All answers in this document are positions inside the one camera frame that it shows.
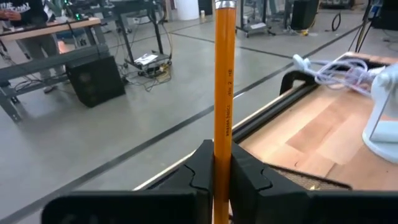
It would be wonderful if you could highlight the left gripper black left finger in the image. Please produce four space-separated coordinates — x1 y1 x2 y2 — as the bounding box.
41 139 215 224

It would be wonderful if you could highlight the wooden workbench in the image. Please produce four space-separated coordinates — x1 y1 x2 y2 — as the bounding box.
0 17 102 122

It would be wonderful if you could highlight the white lamp cable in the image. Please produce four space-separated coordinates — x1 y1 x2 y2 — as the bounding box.
292 54 388 97

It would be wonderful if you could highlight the orange wooden pencil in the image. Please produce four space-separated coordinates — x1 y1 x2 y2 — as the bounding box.
213 0 238 224

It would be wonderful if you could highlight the white spot lamp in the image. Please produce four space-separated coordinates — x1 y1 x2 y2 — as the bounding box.
361 63 398 165

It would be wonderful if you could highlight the black box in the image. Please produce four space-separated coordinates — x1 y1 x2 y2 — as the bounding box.
66 55 126 108

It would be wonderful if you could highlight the black cabinet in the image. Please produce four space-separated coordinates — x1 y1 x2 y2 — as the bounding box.
290 0 320 31

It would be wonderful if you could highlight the black rolling cart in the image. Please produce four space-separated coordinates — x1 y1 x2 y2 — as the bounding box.
108 0 174 77

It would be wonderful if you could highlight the person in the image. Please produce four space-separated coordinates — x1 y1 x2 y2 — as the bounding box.
0 0 68 94

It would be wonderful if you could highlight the black metal table frame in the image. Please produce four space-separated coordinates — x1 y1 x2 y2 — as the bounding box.
133 57 386 191

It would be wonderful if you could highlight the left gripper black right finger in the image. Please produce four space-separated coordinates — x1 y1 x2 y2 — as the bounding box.
229 141 398 224

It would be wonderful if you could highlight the white cylinder bin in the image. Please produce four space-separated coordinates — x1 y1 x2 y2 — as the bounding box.
175 0 200 21

